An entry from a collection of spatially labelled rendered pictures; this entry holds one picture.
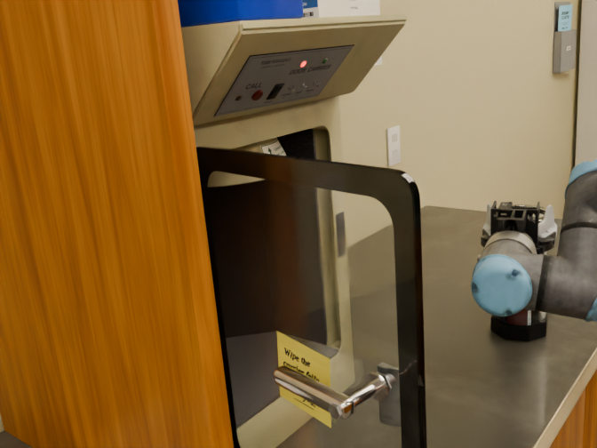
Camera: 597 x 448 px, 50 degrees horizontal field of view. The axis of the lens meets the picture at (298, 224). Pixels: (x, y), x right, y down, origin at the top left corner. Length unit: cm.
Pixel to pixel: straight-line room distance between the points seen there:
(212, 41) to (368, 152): 123
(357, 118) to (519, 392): 96
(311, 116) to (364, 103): 93
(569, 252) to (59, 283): 64
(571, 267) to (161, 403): 53
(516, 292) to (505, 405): 24
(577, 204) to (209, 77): 52
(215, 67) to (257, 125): 18
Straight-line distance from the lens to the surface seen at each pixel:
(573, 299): 87
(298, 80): 77
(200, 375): 66
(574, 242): 90
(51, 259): 81
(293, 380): 57
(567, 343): 123
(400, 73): 198
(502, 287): 85
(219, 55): 64
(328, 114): 92
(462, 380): 109
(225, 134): 76
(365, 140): 182
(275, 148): 87
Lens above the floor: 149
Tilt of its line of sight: 16 degrees down
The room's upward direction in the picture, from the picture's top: 5 degrees counter-clockwise
